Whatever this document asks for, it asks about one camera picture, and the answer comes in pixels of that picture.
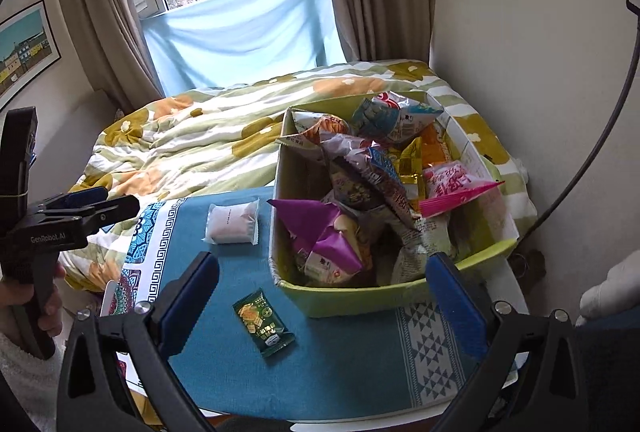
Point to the framed wall picture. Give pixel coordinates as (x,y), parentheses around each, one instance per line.
(25,46)

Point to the floral green yellow blanket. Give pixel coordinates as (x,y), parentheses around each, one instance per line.
(210,126)

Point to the brown snack bag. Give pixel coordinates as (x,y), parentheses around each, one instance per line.
(365,182)

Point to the orange and white snack bag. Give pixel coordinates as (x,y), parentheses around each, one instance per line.
(320,126)

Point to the person's left hand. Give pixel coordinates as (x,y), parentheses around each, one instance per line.
(7,312)

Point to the small white pillow packet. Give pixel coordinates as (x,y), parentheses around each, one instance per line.
(232,222)

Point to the light blue window cloth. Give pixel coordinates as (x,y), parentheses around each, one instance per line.
(240,31)

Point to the gold foil snack bag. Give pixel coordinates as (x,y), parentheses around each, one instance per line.
(411,164)

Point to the green cardboard box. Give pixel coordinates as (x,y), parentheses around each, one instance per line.
(350,299)

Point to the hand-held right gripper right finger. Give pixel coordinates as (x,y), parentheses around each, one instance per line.
(457,307)

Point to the blue and white snack bag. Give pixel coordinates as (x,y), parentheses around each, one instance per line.
(395,114)

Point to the white printed snack bag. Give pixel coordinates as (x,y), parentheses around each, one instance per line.
(415,252)

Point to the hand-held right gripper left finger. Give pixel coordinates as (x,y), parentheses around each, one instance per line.
(192,297)

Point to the blue patterned tablecloth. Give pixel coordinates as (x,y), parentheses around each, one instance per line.
(320,362)

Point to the purple and yellow snack bag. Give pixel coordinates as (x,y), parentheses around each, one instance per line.
(320,232)

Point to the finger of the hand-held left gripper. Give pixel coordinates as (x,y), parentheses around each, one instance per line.
(115,209)
(82,198)

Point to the person's left forearm white sleeve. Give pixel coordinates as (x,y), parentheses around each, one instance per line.
(20,377)

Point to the white fuzzy cloth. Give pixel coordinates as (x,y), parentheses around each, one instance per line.
(607,284)

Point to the pink snack bag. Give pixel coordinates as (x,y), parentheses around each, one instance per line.
(450,187)

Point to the dark green snack packet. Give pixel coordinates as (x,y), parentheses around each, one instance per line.
(262,317)

